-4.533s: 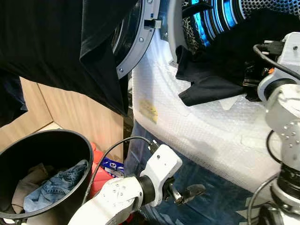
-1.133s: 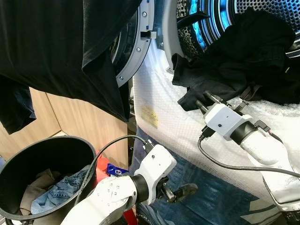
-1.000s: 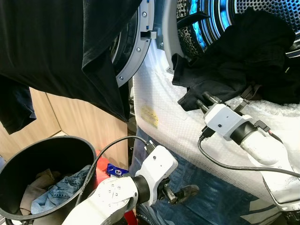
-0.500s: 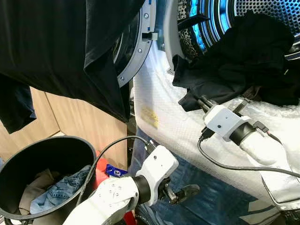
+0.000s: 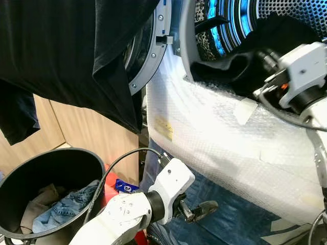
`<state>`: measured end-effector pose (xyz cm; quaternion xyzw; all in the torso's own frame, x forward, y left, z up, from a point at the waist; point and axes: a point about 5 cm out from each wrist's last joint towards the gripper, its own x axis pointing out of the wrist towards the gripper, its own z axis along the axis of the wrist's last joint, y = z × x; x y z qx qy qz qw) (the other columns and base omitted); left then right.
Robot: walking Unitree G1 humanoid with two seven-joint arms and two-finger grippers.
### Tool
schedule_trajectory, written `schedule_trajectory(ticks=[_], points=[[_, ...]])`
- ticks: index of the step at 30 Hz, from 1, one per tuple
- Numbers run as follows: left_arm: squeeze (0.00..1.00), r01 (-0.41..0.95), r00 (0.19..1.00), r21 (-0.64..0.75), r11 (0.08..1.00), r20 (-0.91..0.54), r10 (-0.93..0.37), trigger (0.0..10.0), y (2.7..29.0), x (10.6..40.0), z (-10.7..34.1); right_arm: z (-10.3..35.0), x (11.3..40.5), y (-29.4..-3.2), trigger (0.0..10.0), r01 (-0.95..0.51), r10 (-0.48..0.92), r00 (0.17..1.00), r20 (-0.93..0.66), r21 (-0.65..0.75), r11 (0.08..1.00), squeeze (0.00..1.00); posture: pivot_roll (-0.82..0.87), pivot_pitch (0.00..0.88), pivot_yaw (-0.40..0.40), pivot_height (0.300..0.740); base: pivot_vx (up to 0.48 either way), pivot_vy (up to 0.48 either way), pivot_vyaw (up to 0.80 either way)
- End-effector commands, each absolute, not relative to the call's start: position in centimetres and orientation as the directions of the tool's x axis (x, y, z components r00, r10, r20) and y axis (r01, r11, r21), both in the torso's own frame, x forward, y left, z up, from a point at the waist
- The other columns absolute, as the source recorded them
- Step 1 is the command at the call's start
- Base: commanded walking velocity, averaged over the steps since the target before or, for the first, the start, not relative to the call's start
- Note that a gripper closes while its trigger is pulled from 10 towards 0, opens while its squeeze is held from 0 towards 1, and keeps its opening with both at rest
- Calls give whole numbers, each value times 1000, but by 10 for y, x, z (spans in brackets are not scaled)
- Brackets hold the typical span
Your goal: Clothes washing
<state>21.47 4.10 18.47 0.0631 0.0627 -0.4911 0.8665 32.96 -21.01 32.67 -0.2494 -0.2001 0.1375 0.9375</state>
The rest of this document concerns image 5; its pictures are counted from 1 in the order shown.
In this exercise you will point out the dark navy garment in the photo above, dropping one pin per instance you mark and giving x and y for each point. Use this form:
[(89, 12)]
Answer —
[(230, 66)]

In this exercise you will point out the black t-shirt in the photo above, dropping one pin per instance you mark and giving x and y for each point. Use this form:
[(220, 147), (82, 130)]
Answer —
[(61, 46)]

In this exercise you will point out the beige cloth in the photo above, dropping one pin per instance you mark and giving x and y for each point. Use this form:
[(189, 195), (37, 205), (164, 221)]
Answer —
[(38, 201)]

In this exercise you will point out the blue tarpaulin sheet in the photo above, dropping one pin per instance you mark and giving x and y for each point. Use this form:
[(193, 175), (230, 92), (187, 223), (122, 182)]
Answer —
[(235, 224)]

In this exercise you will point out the wooden cabinet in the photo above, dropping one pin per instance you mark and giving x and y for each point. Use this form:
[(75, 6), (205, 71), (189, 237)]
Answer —
[(87, 132)]

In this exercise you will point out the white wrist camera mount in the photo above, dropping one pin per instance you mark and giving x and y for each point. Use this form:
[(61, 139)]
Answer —
[(173, 178), (306, 66)]

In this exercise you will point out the grey washer door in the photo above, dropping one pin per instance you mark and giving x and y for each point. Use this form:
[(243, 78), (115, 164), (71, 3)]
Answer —
[(148, 66)]

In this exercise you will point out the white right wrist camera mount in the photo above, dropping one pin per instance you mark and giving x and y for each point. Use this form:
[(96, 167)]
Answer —
[(306, 66)]

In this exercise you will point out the blue snack packet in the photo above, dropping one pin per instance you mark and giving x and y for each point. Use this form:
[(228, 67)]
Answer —
[(126, 186)]

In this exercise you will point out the bubble-wrapped white washer body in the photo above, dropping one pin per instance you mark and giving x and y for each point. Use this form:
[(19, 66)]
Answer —
[(219, 143)]

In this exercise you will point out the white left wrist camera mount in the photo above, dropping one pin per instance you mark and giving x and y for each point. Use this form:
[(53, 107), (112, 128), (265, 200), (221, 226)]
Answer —
[(173, 178)]

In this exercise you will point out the perforated steel washer drum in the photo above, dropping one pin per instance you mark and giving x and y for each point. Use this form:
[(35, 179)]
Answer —
[(301, 10)]

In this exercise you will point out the blue denim jeans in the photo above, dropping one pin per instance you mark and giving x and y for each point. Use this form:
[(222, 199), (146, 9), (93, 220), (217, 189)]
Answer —
[(66, 209)]

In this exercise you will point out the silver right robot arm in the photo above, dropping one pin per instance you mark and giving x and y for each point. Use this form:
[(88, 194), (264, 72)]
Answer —
[(319, 109)]

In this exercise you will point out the beige tape piece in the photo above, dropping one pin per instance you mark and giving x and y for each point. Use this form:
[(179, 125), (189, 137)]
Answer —
[(246, 111)]

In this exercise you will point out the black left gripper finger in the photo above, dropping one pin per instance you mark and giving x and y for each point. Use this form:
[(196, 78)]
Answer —
[(205, 209)]

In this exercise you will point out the black plastic bucket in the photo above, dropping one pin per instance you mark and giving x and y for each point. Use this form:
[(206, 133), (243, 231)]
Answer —
[(30, 163)]

